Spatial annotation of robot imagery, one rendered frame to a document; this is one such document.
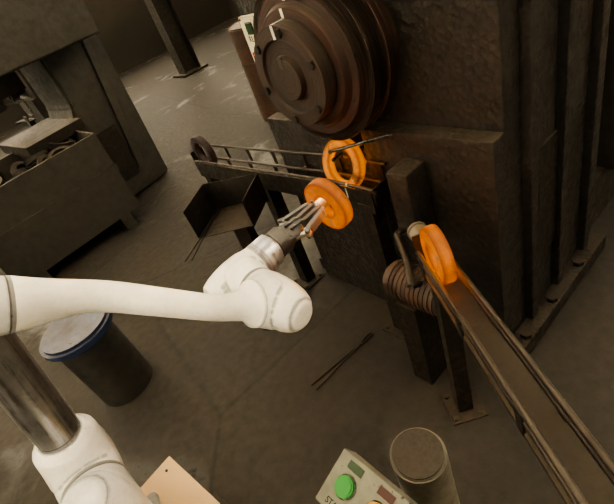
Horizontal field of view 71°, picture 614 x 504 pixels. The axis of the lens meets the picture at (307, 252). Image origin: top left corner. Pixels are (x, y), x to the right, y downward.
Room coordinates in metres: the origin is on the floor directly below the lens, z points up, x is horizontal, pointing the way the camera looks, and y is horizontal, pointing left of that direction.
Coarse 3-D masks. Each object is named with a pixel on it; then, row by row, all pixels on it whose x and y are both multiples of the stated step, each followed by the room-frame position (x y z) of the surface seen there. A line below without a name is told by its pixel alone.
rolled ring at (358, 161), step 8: (328, 144) 1.40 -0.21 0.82; (336, 144) 1.37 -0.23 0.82; (344, 144) 1.33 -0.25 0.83; (352, 152) 1.30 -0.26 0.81; (360, 152) 1.30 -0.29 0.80; (328, 160) 1.40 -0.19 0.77; (352, 160) 1.30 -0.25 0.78; (360, 160) 1.28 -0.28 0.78; (328, 168) 1.39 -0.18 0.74; (360, 168) 1.27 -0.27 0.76; (328, 176) 1.39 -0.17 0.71; (336, 176) 1.38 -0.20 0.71; (352, 176) 1.29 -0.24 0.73; (360, 176) 1.27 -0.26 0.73
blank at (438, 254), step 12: (432, 228) 0.81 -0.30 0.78; (420, 240) 0.87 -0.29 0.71; (432, 240) 0.78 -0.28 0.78; (444, 240) 0.76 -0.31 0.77; (432, 252) 0.83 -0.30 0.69; (444, 252) 0.74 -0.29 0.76; (432, 264) 0.81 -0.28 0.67; (444, 264) 0.73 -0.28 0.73; (444, 276) 0.73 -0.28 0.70; (456, 276) 0.73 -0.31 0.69
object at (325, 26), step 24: (288, 0) 1.26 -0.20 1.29; (312, 0) 1.18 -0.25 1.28; (264, 24) 1.34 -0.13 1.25; (312, 24) 1.18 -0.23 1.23; (336, 24) 1.13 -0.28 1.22; (336, 48) 1.13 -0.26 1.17; (336, 72) 1.14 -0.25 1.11; (360, 72) 1.11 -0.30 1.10; (360, 96) 1.12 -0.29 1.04; (336, 120) 1.20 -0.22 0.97
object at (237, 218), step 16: (240, 176) 1.67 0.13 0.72; (256, 176) 1.62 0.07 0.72; (208, 192) 1.74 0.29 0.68; (224, 192) 1.71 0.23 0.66; (240, 192) 1.68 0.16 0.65; (256, 192) 1.57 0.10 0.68; (192, 208) 1.61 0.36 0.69; (208, 208) 1.70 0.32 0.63; (224, 208) 1.71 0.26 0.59; (240, 208) 1.64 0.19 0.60; (256, 208) 1.52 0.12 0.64; (192, 224) 1.57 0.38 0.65; (224, 224) 1.57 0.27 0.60; (240, 224) 1.51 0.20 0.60; (240, 240) 1.57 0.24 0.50
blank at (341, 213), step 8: (312, 184) 1.03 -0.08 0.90; (320, 184) 1.01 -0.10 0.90; (328, 184) 1.00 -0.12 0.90; (304, 192) 1.07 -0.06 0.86; (312, 192) 1.04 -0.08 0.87; (320, 192) 1.01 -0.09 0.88; (328, 192) 0.98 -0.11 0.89; (336, 192) 0.97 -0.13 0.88; (328, 200) 0.99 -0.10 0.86; (336, 200) 0.96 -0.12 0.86; (344, 200) 0.96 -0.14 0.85; (328, 208) 1.04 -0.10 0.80; (336, 208) 0.97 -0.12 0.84; (344, 208) 0.95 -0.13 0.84; (352, 208) 0.97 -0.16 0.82; (328, 216) 1.02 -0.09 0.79; (336, 216) 0.98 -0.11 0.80; (344, 216) 0.95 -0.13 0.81; (352, 216) 0.97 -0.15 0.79; (328, 224) 1.03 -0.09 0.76; (336, 224) 1.00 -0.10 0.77; (344, 224) 0.97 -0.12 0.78
